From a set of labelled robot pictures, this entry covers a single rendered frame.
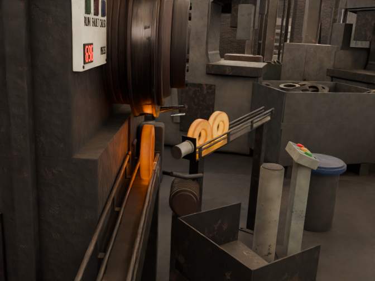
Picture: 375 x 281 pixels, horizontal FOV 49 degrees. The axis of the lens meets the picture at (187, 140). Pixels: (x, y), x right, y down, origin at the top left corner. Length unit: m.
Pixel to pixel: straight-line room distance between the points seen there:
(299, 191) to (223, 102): 2.00
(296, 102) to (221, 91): 0.87
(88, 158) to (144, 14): 0.43
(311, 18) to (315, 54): 4.85
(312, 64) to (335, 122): 1.87
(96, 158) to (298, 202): 1.46
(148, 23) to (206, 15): 2.90
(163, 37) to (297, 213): 1.36
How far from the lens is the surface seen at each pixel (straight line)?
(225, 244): 1.14
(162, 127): 1.59
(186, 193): 1.69
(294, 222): 2.26
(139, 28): 1.14
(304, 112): 3.51
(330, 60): 5.18
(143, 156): 1.32
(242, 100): 3.99
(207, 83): 4.03
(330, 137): 3.69
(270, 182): 2.10
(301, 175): 2.17
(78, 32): 0.91
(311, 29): 10.22
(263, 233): 2.21
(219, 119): 1.94
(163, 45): 1.18
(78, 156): 0.95
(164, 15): 1.20
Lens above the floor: 1.15
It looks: 15 degrees down
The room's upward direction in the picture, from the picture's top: 3 degrees clockwise
